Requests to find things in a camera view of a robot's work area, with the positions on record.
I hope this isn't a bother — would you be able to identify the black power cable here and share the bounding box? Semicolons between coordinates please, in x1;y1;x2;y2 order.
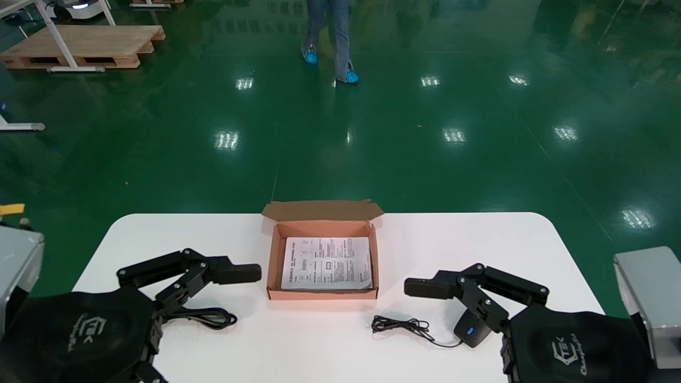
160;307;238;330

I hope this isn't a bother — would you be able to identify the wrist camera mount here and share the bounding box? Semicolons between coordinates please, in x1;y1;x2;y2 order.
613;246;681;370
0;226;45;336

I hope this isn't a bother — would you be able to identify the open orange cardboard storage box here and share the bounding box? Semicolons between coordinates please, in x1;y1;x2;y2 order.
261;199;385;301

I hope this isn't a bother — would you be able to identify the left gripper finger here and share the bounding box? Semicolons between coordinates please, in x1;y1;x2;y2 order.
117;248;262;320

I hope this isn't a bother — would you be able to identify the printed paper instruction sheet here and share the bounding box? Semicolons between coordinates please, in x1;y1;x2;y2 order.
280;236;373;291

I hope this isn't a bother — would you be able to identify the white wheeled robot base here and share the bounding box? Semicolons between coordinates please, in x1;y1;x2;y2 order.
45;0;107;20

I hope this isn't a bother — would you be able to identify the large wooden pallet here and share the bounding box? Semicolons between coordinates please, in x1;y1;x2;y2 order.
0;25;166;70

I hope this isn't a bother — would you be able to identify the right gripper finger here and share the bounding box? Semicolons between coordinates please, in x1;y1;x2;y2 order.
403;263;550;333

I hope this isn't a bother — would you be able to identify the person in blue jeans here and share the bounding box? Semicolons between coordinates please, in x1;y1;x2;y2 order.
301;0;360;85

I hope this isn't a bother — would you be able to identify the black wired mouse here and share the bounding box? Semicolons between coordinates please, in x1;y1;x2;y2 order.
371;309;493;349

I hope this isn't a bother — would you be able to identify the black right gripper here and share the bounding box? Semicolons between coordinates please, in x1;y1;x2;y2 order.
502;304;660;383

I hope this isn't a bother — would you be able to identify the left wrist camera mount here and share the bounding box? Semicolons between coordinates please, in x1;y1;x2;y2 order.
0;226;45;336

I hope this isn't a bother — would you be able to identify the white table frame leg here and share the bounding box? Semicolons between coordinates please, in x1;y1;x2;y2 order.
0;0;116;131

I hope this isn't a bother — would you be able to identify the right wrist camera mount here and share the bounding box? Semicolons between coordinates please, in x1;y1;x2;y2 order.
613;246;681;370

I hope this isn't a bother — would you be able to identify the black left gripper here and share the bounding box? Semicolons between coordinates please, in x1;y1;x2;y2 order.
0;287;168;383

